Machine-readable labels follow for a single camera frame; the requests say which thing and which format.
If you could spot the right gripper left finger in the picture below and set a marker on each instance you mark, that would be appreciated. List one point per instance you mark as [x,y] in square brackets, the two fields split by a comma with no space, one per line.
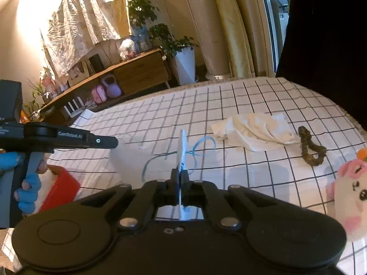
[144,202]

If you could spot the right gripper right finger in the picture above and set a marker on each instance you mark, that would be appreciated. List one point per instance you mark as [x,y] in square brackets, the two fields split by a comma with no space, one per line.
[211,200]

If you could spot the white face mask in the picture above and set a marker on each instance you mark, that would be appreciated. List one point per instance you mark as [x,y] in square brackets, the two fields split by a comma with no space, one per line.
[181,153]

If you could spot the left hand blue glove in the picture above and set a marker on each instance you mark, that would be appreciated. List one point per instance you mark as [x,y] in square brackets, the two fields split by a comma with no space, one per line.
[27,194]

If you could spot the clear plastic bag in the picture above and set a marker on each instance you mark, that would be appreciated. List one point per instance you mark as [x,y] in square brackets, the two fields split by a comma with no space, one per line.
[131,147]

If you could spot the red metal tin box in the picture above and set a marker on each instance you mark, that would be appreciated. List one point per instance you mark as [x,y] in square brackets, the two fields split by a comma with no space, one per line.
[59,187]

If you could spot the cream cloth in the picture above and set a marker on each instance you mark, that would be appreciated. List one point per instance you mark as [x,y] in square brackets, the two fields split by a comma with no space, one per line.
[256,131]

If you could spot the white black grid tablecloth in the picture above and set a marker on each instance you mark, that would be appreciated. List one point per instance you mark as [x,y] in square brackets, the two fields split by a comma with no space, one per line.
[151,126]

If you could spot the pink small case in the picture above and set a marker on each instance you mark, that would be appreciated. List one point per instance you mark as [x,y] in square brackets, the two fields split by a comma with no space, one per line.
[99,94]

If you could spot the purple kettlebell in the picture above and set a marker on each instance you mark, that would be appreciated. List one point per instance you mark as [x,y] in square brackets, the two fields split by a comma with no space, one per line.
[112,88]

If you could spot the dark scrunchie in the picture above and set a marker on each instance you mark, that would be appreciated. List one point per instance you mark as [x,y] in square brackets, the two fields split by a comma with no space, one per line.
[307,144]

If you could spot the wooden sideboard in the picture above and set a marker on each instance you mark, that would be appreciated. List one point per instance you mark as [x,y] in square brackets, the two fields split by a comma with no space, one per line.
[145,71]

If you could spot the white plant pot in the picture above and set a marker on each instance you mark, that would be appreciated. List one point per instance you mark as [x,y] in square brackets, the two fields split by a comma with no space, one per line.
[184,66]

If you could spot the small plush on sideboard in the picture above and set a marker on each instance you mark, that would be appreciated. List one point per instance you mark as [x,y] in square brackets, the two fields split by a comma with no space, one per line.
[127,49]

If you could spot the pink white plush toy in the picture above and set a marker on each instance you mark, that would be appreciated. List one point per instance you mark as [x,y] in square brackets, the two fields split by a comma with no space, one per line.
[349,194]

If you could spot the patterned hanging cloth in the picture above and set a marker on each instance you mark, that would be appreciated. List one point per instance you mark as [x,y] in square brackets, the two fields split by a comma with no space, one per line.
[77,26]

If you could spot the beige curtain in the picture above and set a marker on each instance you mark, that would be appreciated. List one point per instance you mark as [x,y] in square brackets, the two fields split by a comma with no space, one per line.
[233,36]

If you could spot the green potted plant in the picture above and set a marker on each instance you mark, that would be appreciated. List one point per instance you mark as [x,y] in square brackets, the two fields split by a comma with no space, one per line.
[154,16]

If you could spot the picture frame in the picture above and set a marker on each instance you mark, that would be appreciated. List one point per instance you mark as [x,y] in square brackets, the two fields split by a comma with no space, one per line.
[78,73]

